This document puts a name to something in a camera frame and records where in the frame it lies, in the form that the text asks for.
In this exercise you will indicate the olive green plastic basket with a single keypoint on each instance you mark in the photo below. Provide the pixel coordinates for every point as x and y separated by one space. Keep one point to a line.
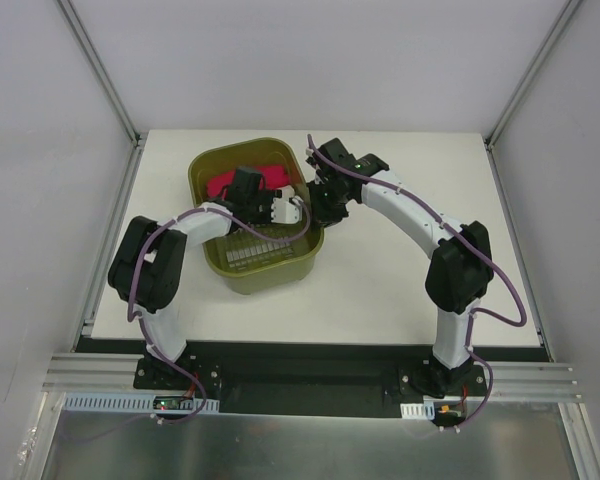
246 263

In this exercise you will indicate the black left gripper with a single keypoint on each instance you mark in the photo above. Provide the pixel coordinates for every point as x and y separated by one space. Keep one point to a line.
262 208

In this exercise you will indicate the aluminium frame post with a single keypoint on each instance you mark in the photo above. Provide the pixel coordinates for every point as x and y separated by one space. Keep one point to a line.
78 30
547 47

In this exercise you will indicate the left aluminium frame post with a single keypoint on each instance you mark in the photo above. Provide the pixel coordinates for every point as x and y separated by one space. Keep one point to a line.
78 30

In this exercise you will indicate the rolled pink t shirt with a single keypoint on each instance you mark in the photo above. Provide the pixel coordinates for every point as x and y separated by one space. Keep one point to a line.
274 177

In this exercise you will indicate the left white cable duct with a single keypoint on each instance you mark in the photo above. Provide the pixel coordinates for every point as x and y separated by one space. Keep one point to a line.
138 404

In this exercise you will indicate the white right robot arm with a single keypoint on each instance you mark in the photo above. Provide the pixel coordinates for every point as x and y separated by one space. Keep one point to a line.
459 254

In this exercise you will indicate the right aluminium frame post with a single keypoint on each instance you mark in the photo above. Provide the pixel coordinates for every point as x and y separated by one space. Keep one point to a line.
547 47

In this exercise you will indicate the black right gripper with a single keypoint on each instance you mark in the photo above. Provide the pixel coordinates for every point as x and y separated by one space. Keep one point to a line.
327 205

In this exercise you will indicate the right white cable duct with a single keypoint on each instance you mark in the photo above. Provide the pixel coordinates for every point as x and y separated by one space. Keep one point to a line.
418 411

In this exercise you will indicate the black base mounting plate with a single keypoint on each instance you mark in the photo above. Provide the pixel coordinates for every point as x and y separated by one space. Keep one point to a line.
360 381

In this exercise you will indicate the white cable duct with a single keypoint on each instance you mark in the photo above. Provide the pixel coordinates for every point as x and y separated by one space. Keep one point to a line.
418 411
138 404

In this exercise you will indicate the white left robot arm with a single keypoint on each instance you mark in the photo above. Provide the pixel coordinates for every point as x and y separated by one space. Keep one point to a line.
147 266

